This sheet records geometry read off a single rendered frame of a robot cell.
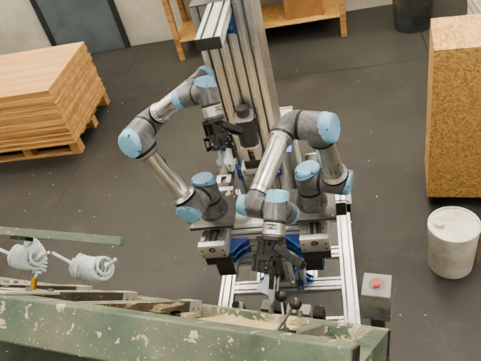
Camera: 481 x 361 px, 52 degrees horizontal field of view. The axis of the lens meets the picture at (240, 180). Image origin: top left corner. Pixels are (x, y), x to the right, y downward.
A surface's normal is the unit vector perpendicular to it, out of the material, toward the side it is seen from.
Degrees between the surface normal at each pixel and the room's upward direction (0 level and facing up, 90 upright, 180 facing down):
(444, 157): 90
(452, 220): 0
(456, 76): 90
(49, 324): 36
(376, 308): 90
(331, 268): 0
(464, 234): 0
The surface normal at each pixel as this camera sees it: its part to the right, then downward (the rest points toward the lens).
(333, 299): -0.21, -0.74
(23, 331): -0.33, -0.22
